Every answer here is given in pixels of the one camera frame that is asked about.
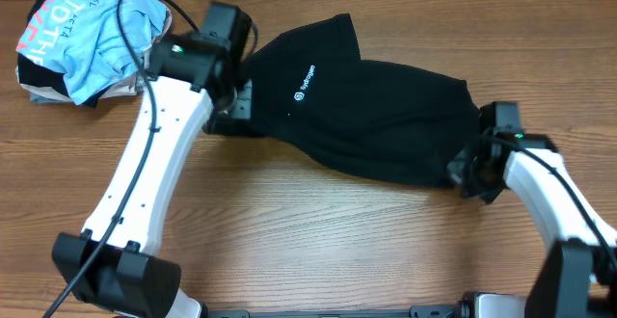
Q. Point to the black polo shirt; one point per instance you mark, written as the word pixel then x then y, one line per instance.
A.
pixel 378 120

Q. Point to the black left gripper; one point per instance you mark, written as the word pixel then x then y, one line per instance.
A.
pixel 239 104

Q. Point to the grey folded garment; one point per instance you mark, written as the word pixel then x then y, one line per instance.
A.
pixel 88 70

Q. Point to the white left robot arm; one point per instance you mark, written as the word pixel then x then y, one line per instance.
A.
pixel 113 262

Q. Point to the light blue printed t-shirt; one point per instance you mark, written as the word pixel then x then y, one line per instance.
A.
pixel 73 51

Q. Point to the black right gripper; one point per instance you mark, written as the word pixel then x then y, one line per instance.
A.
pixel 458 172

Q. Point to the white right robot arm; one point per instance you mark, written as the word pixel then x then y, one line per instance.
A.
pixel 578 277

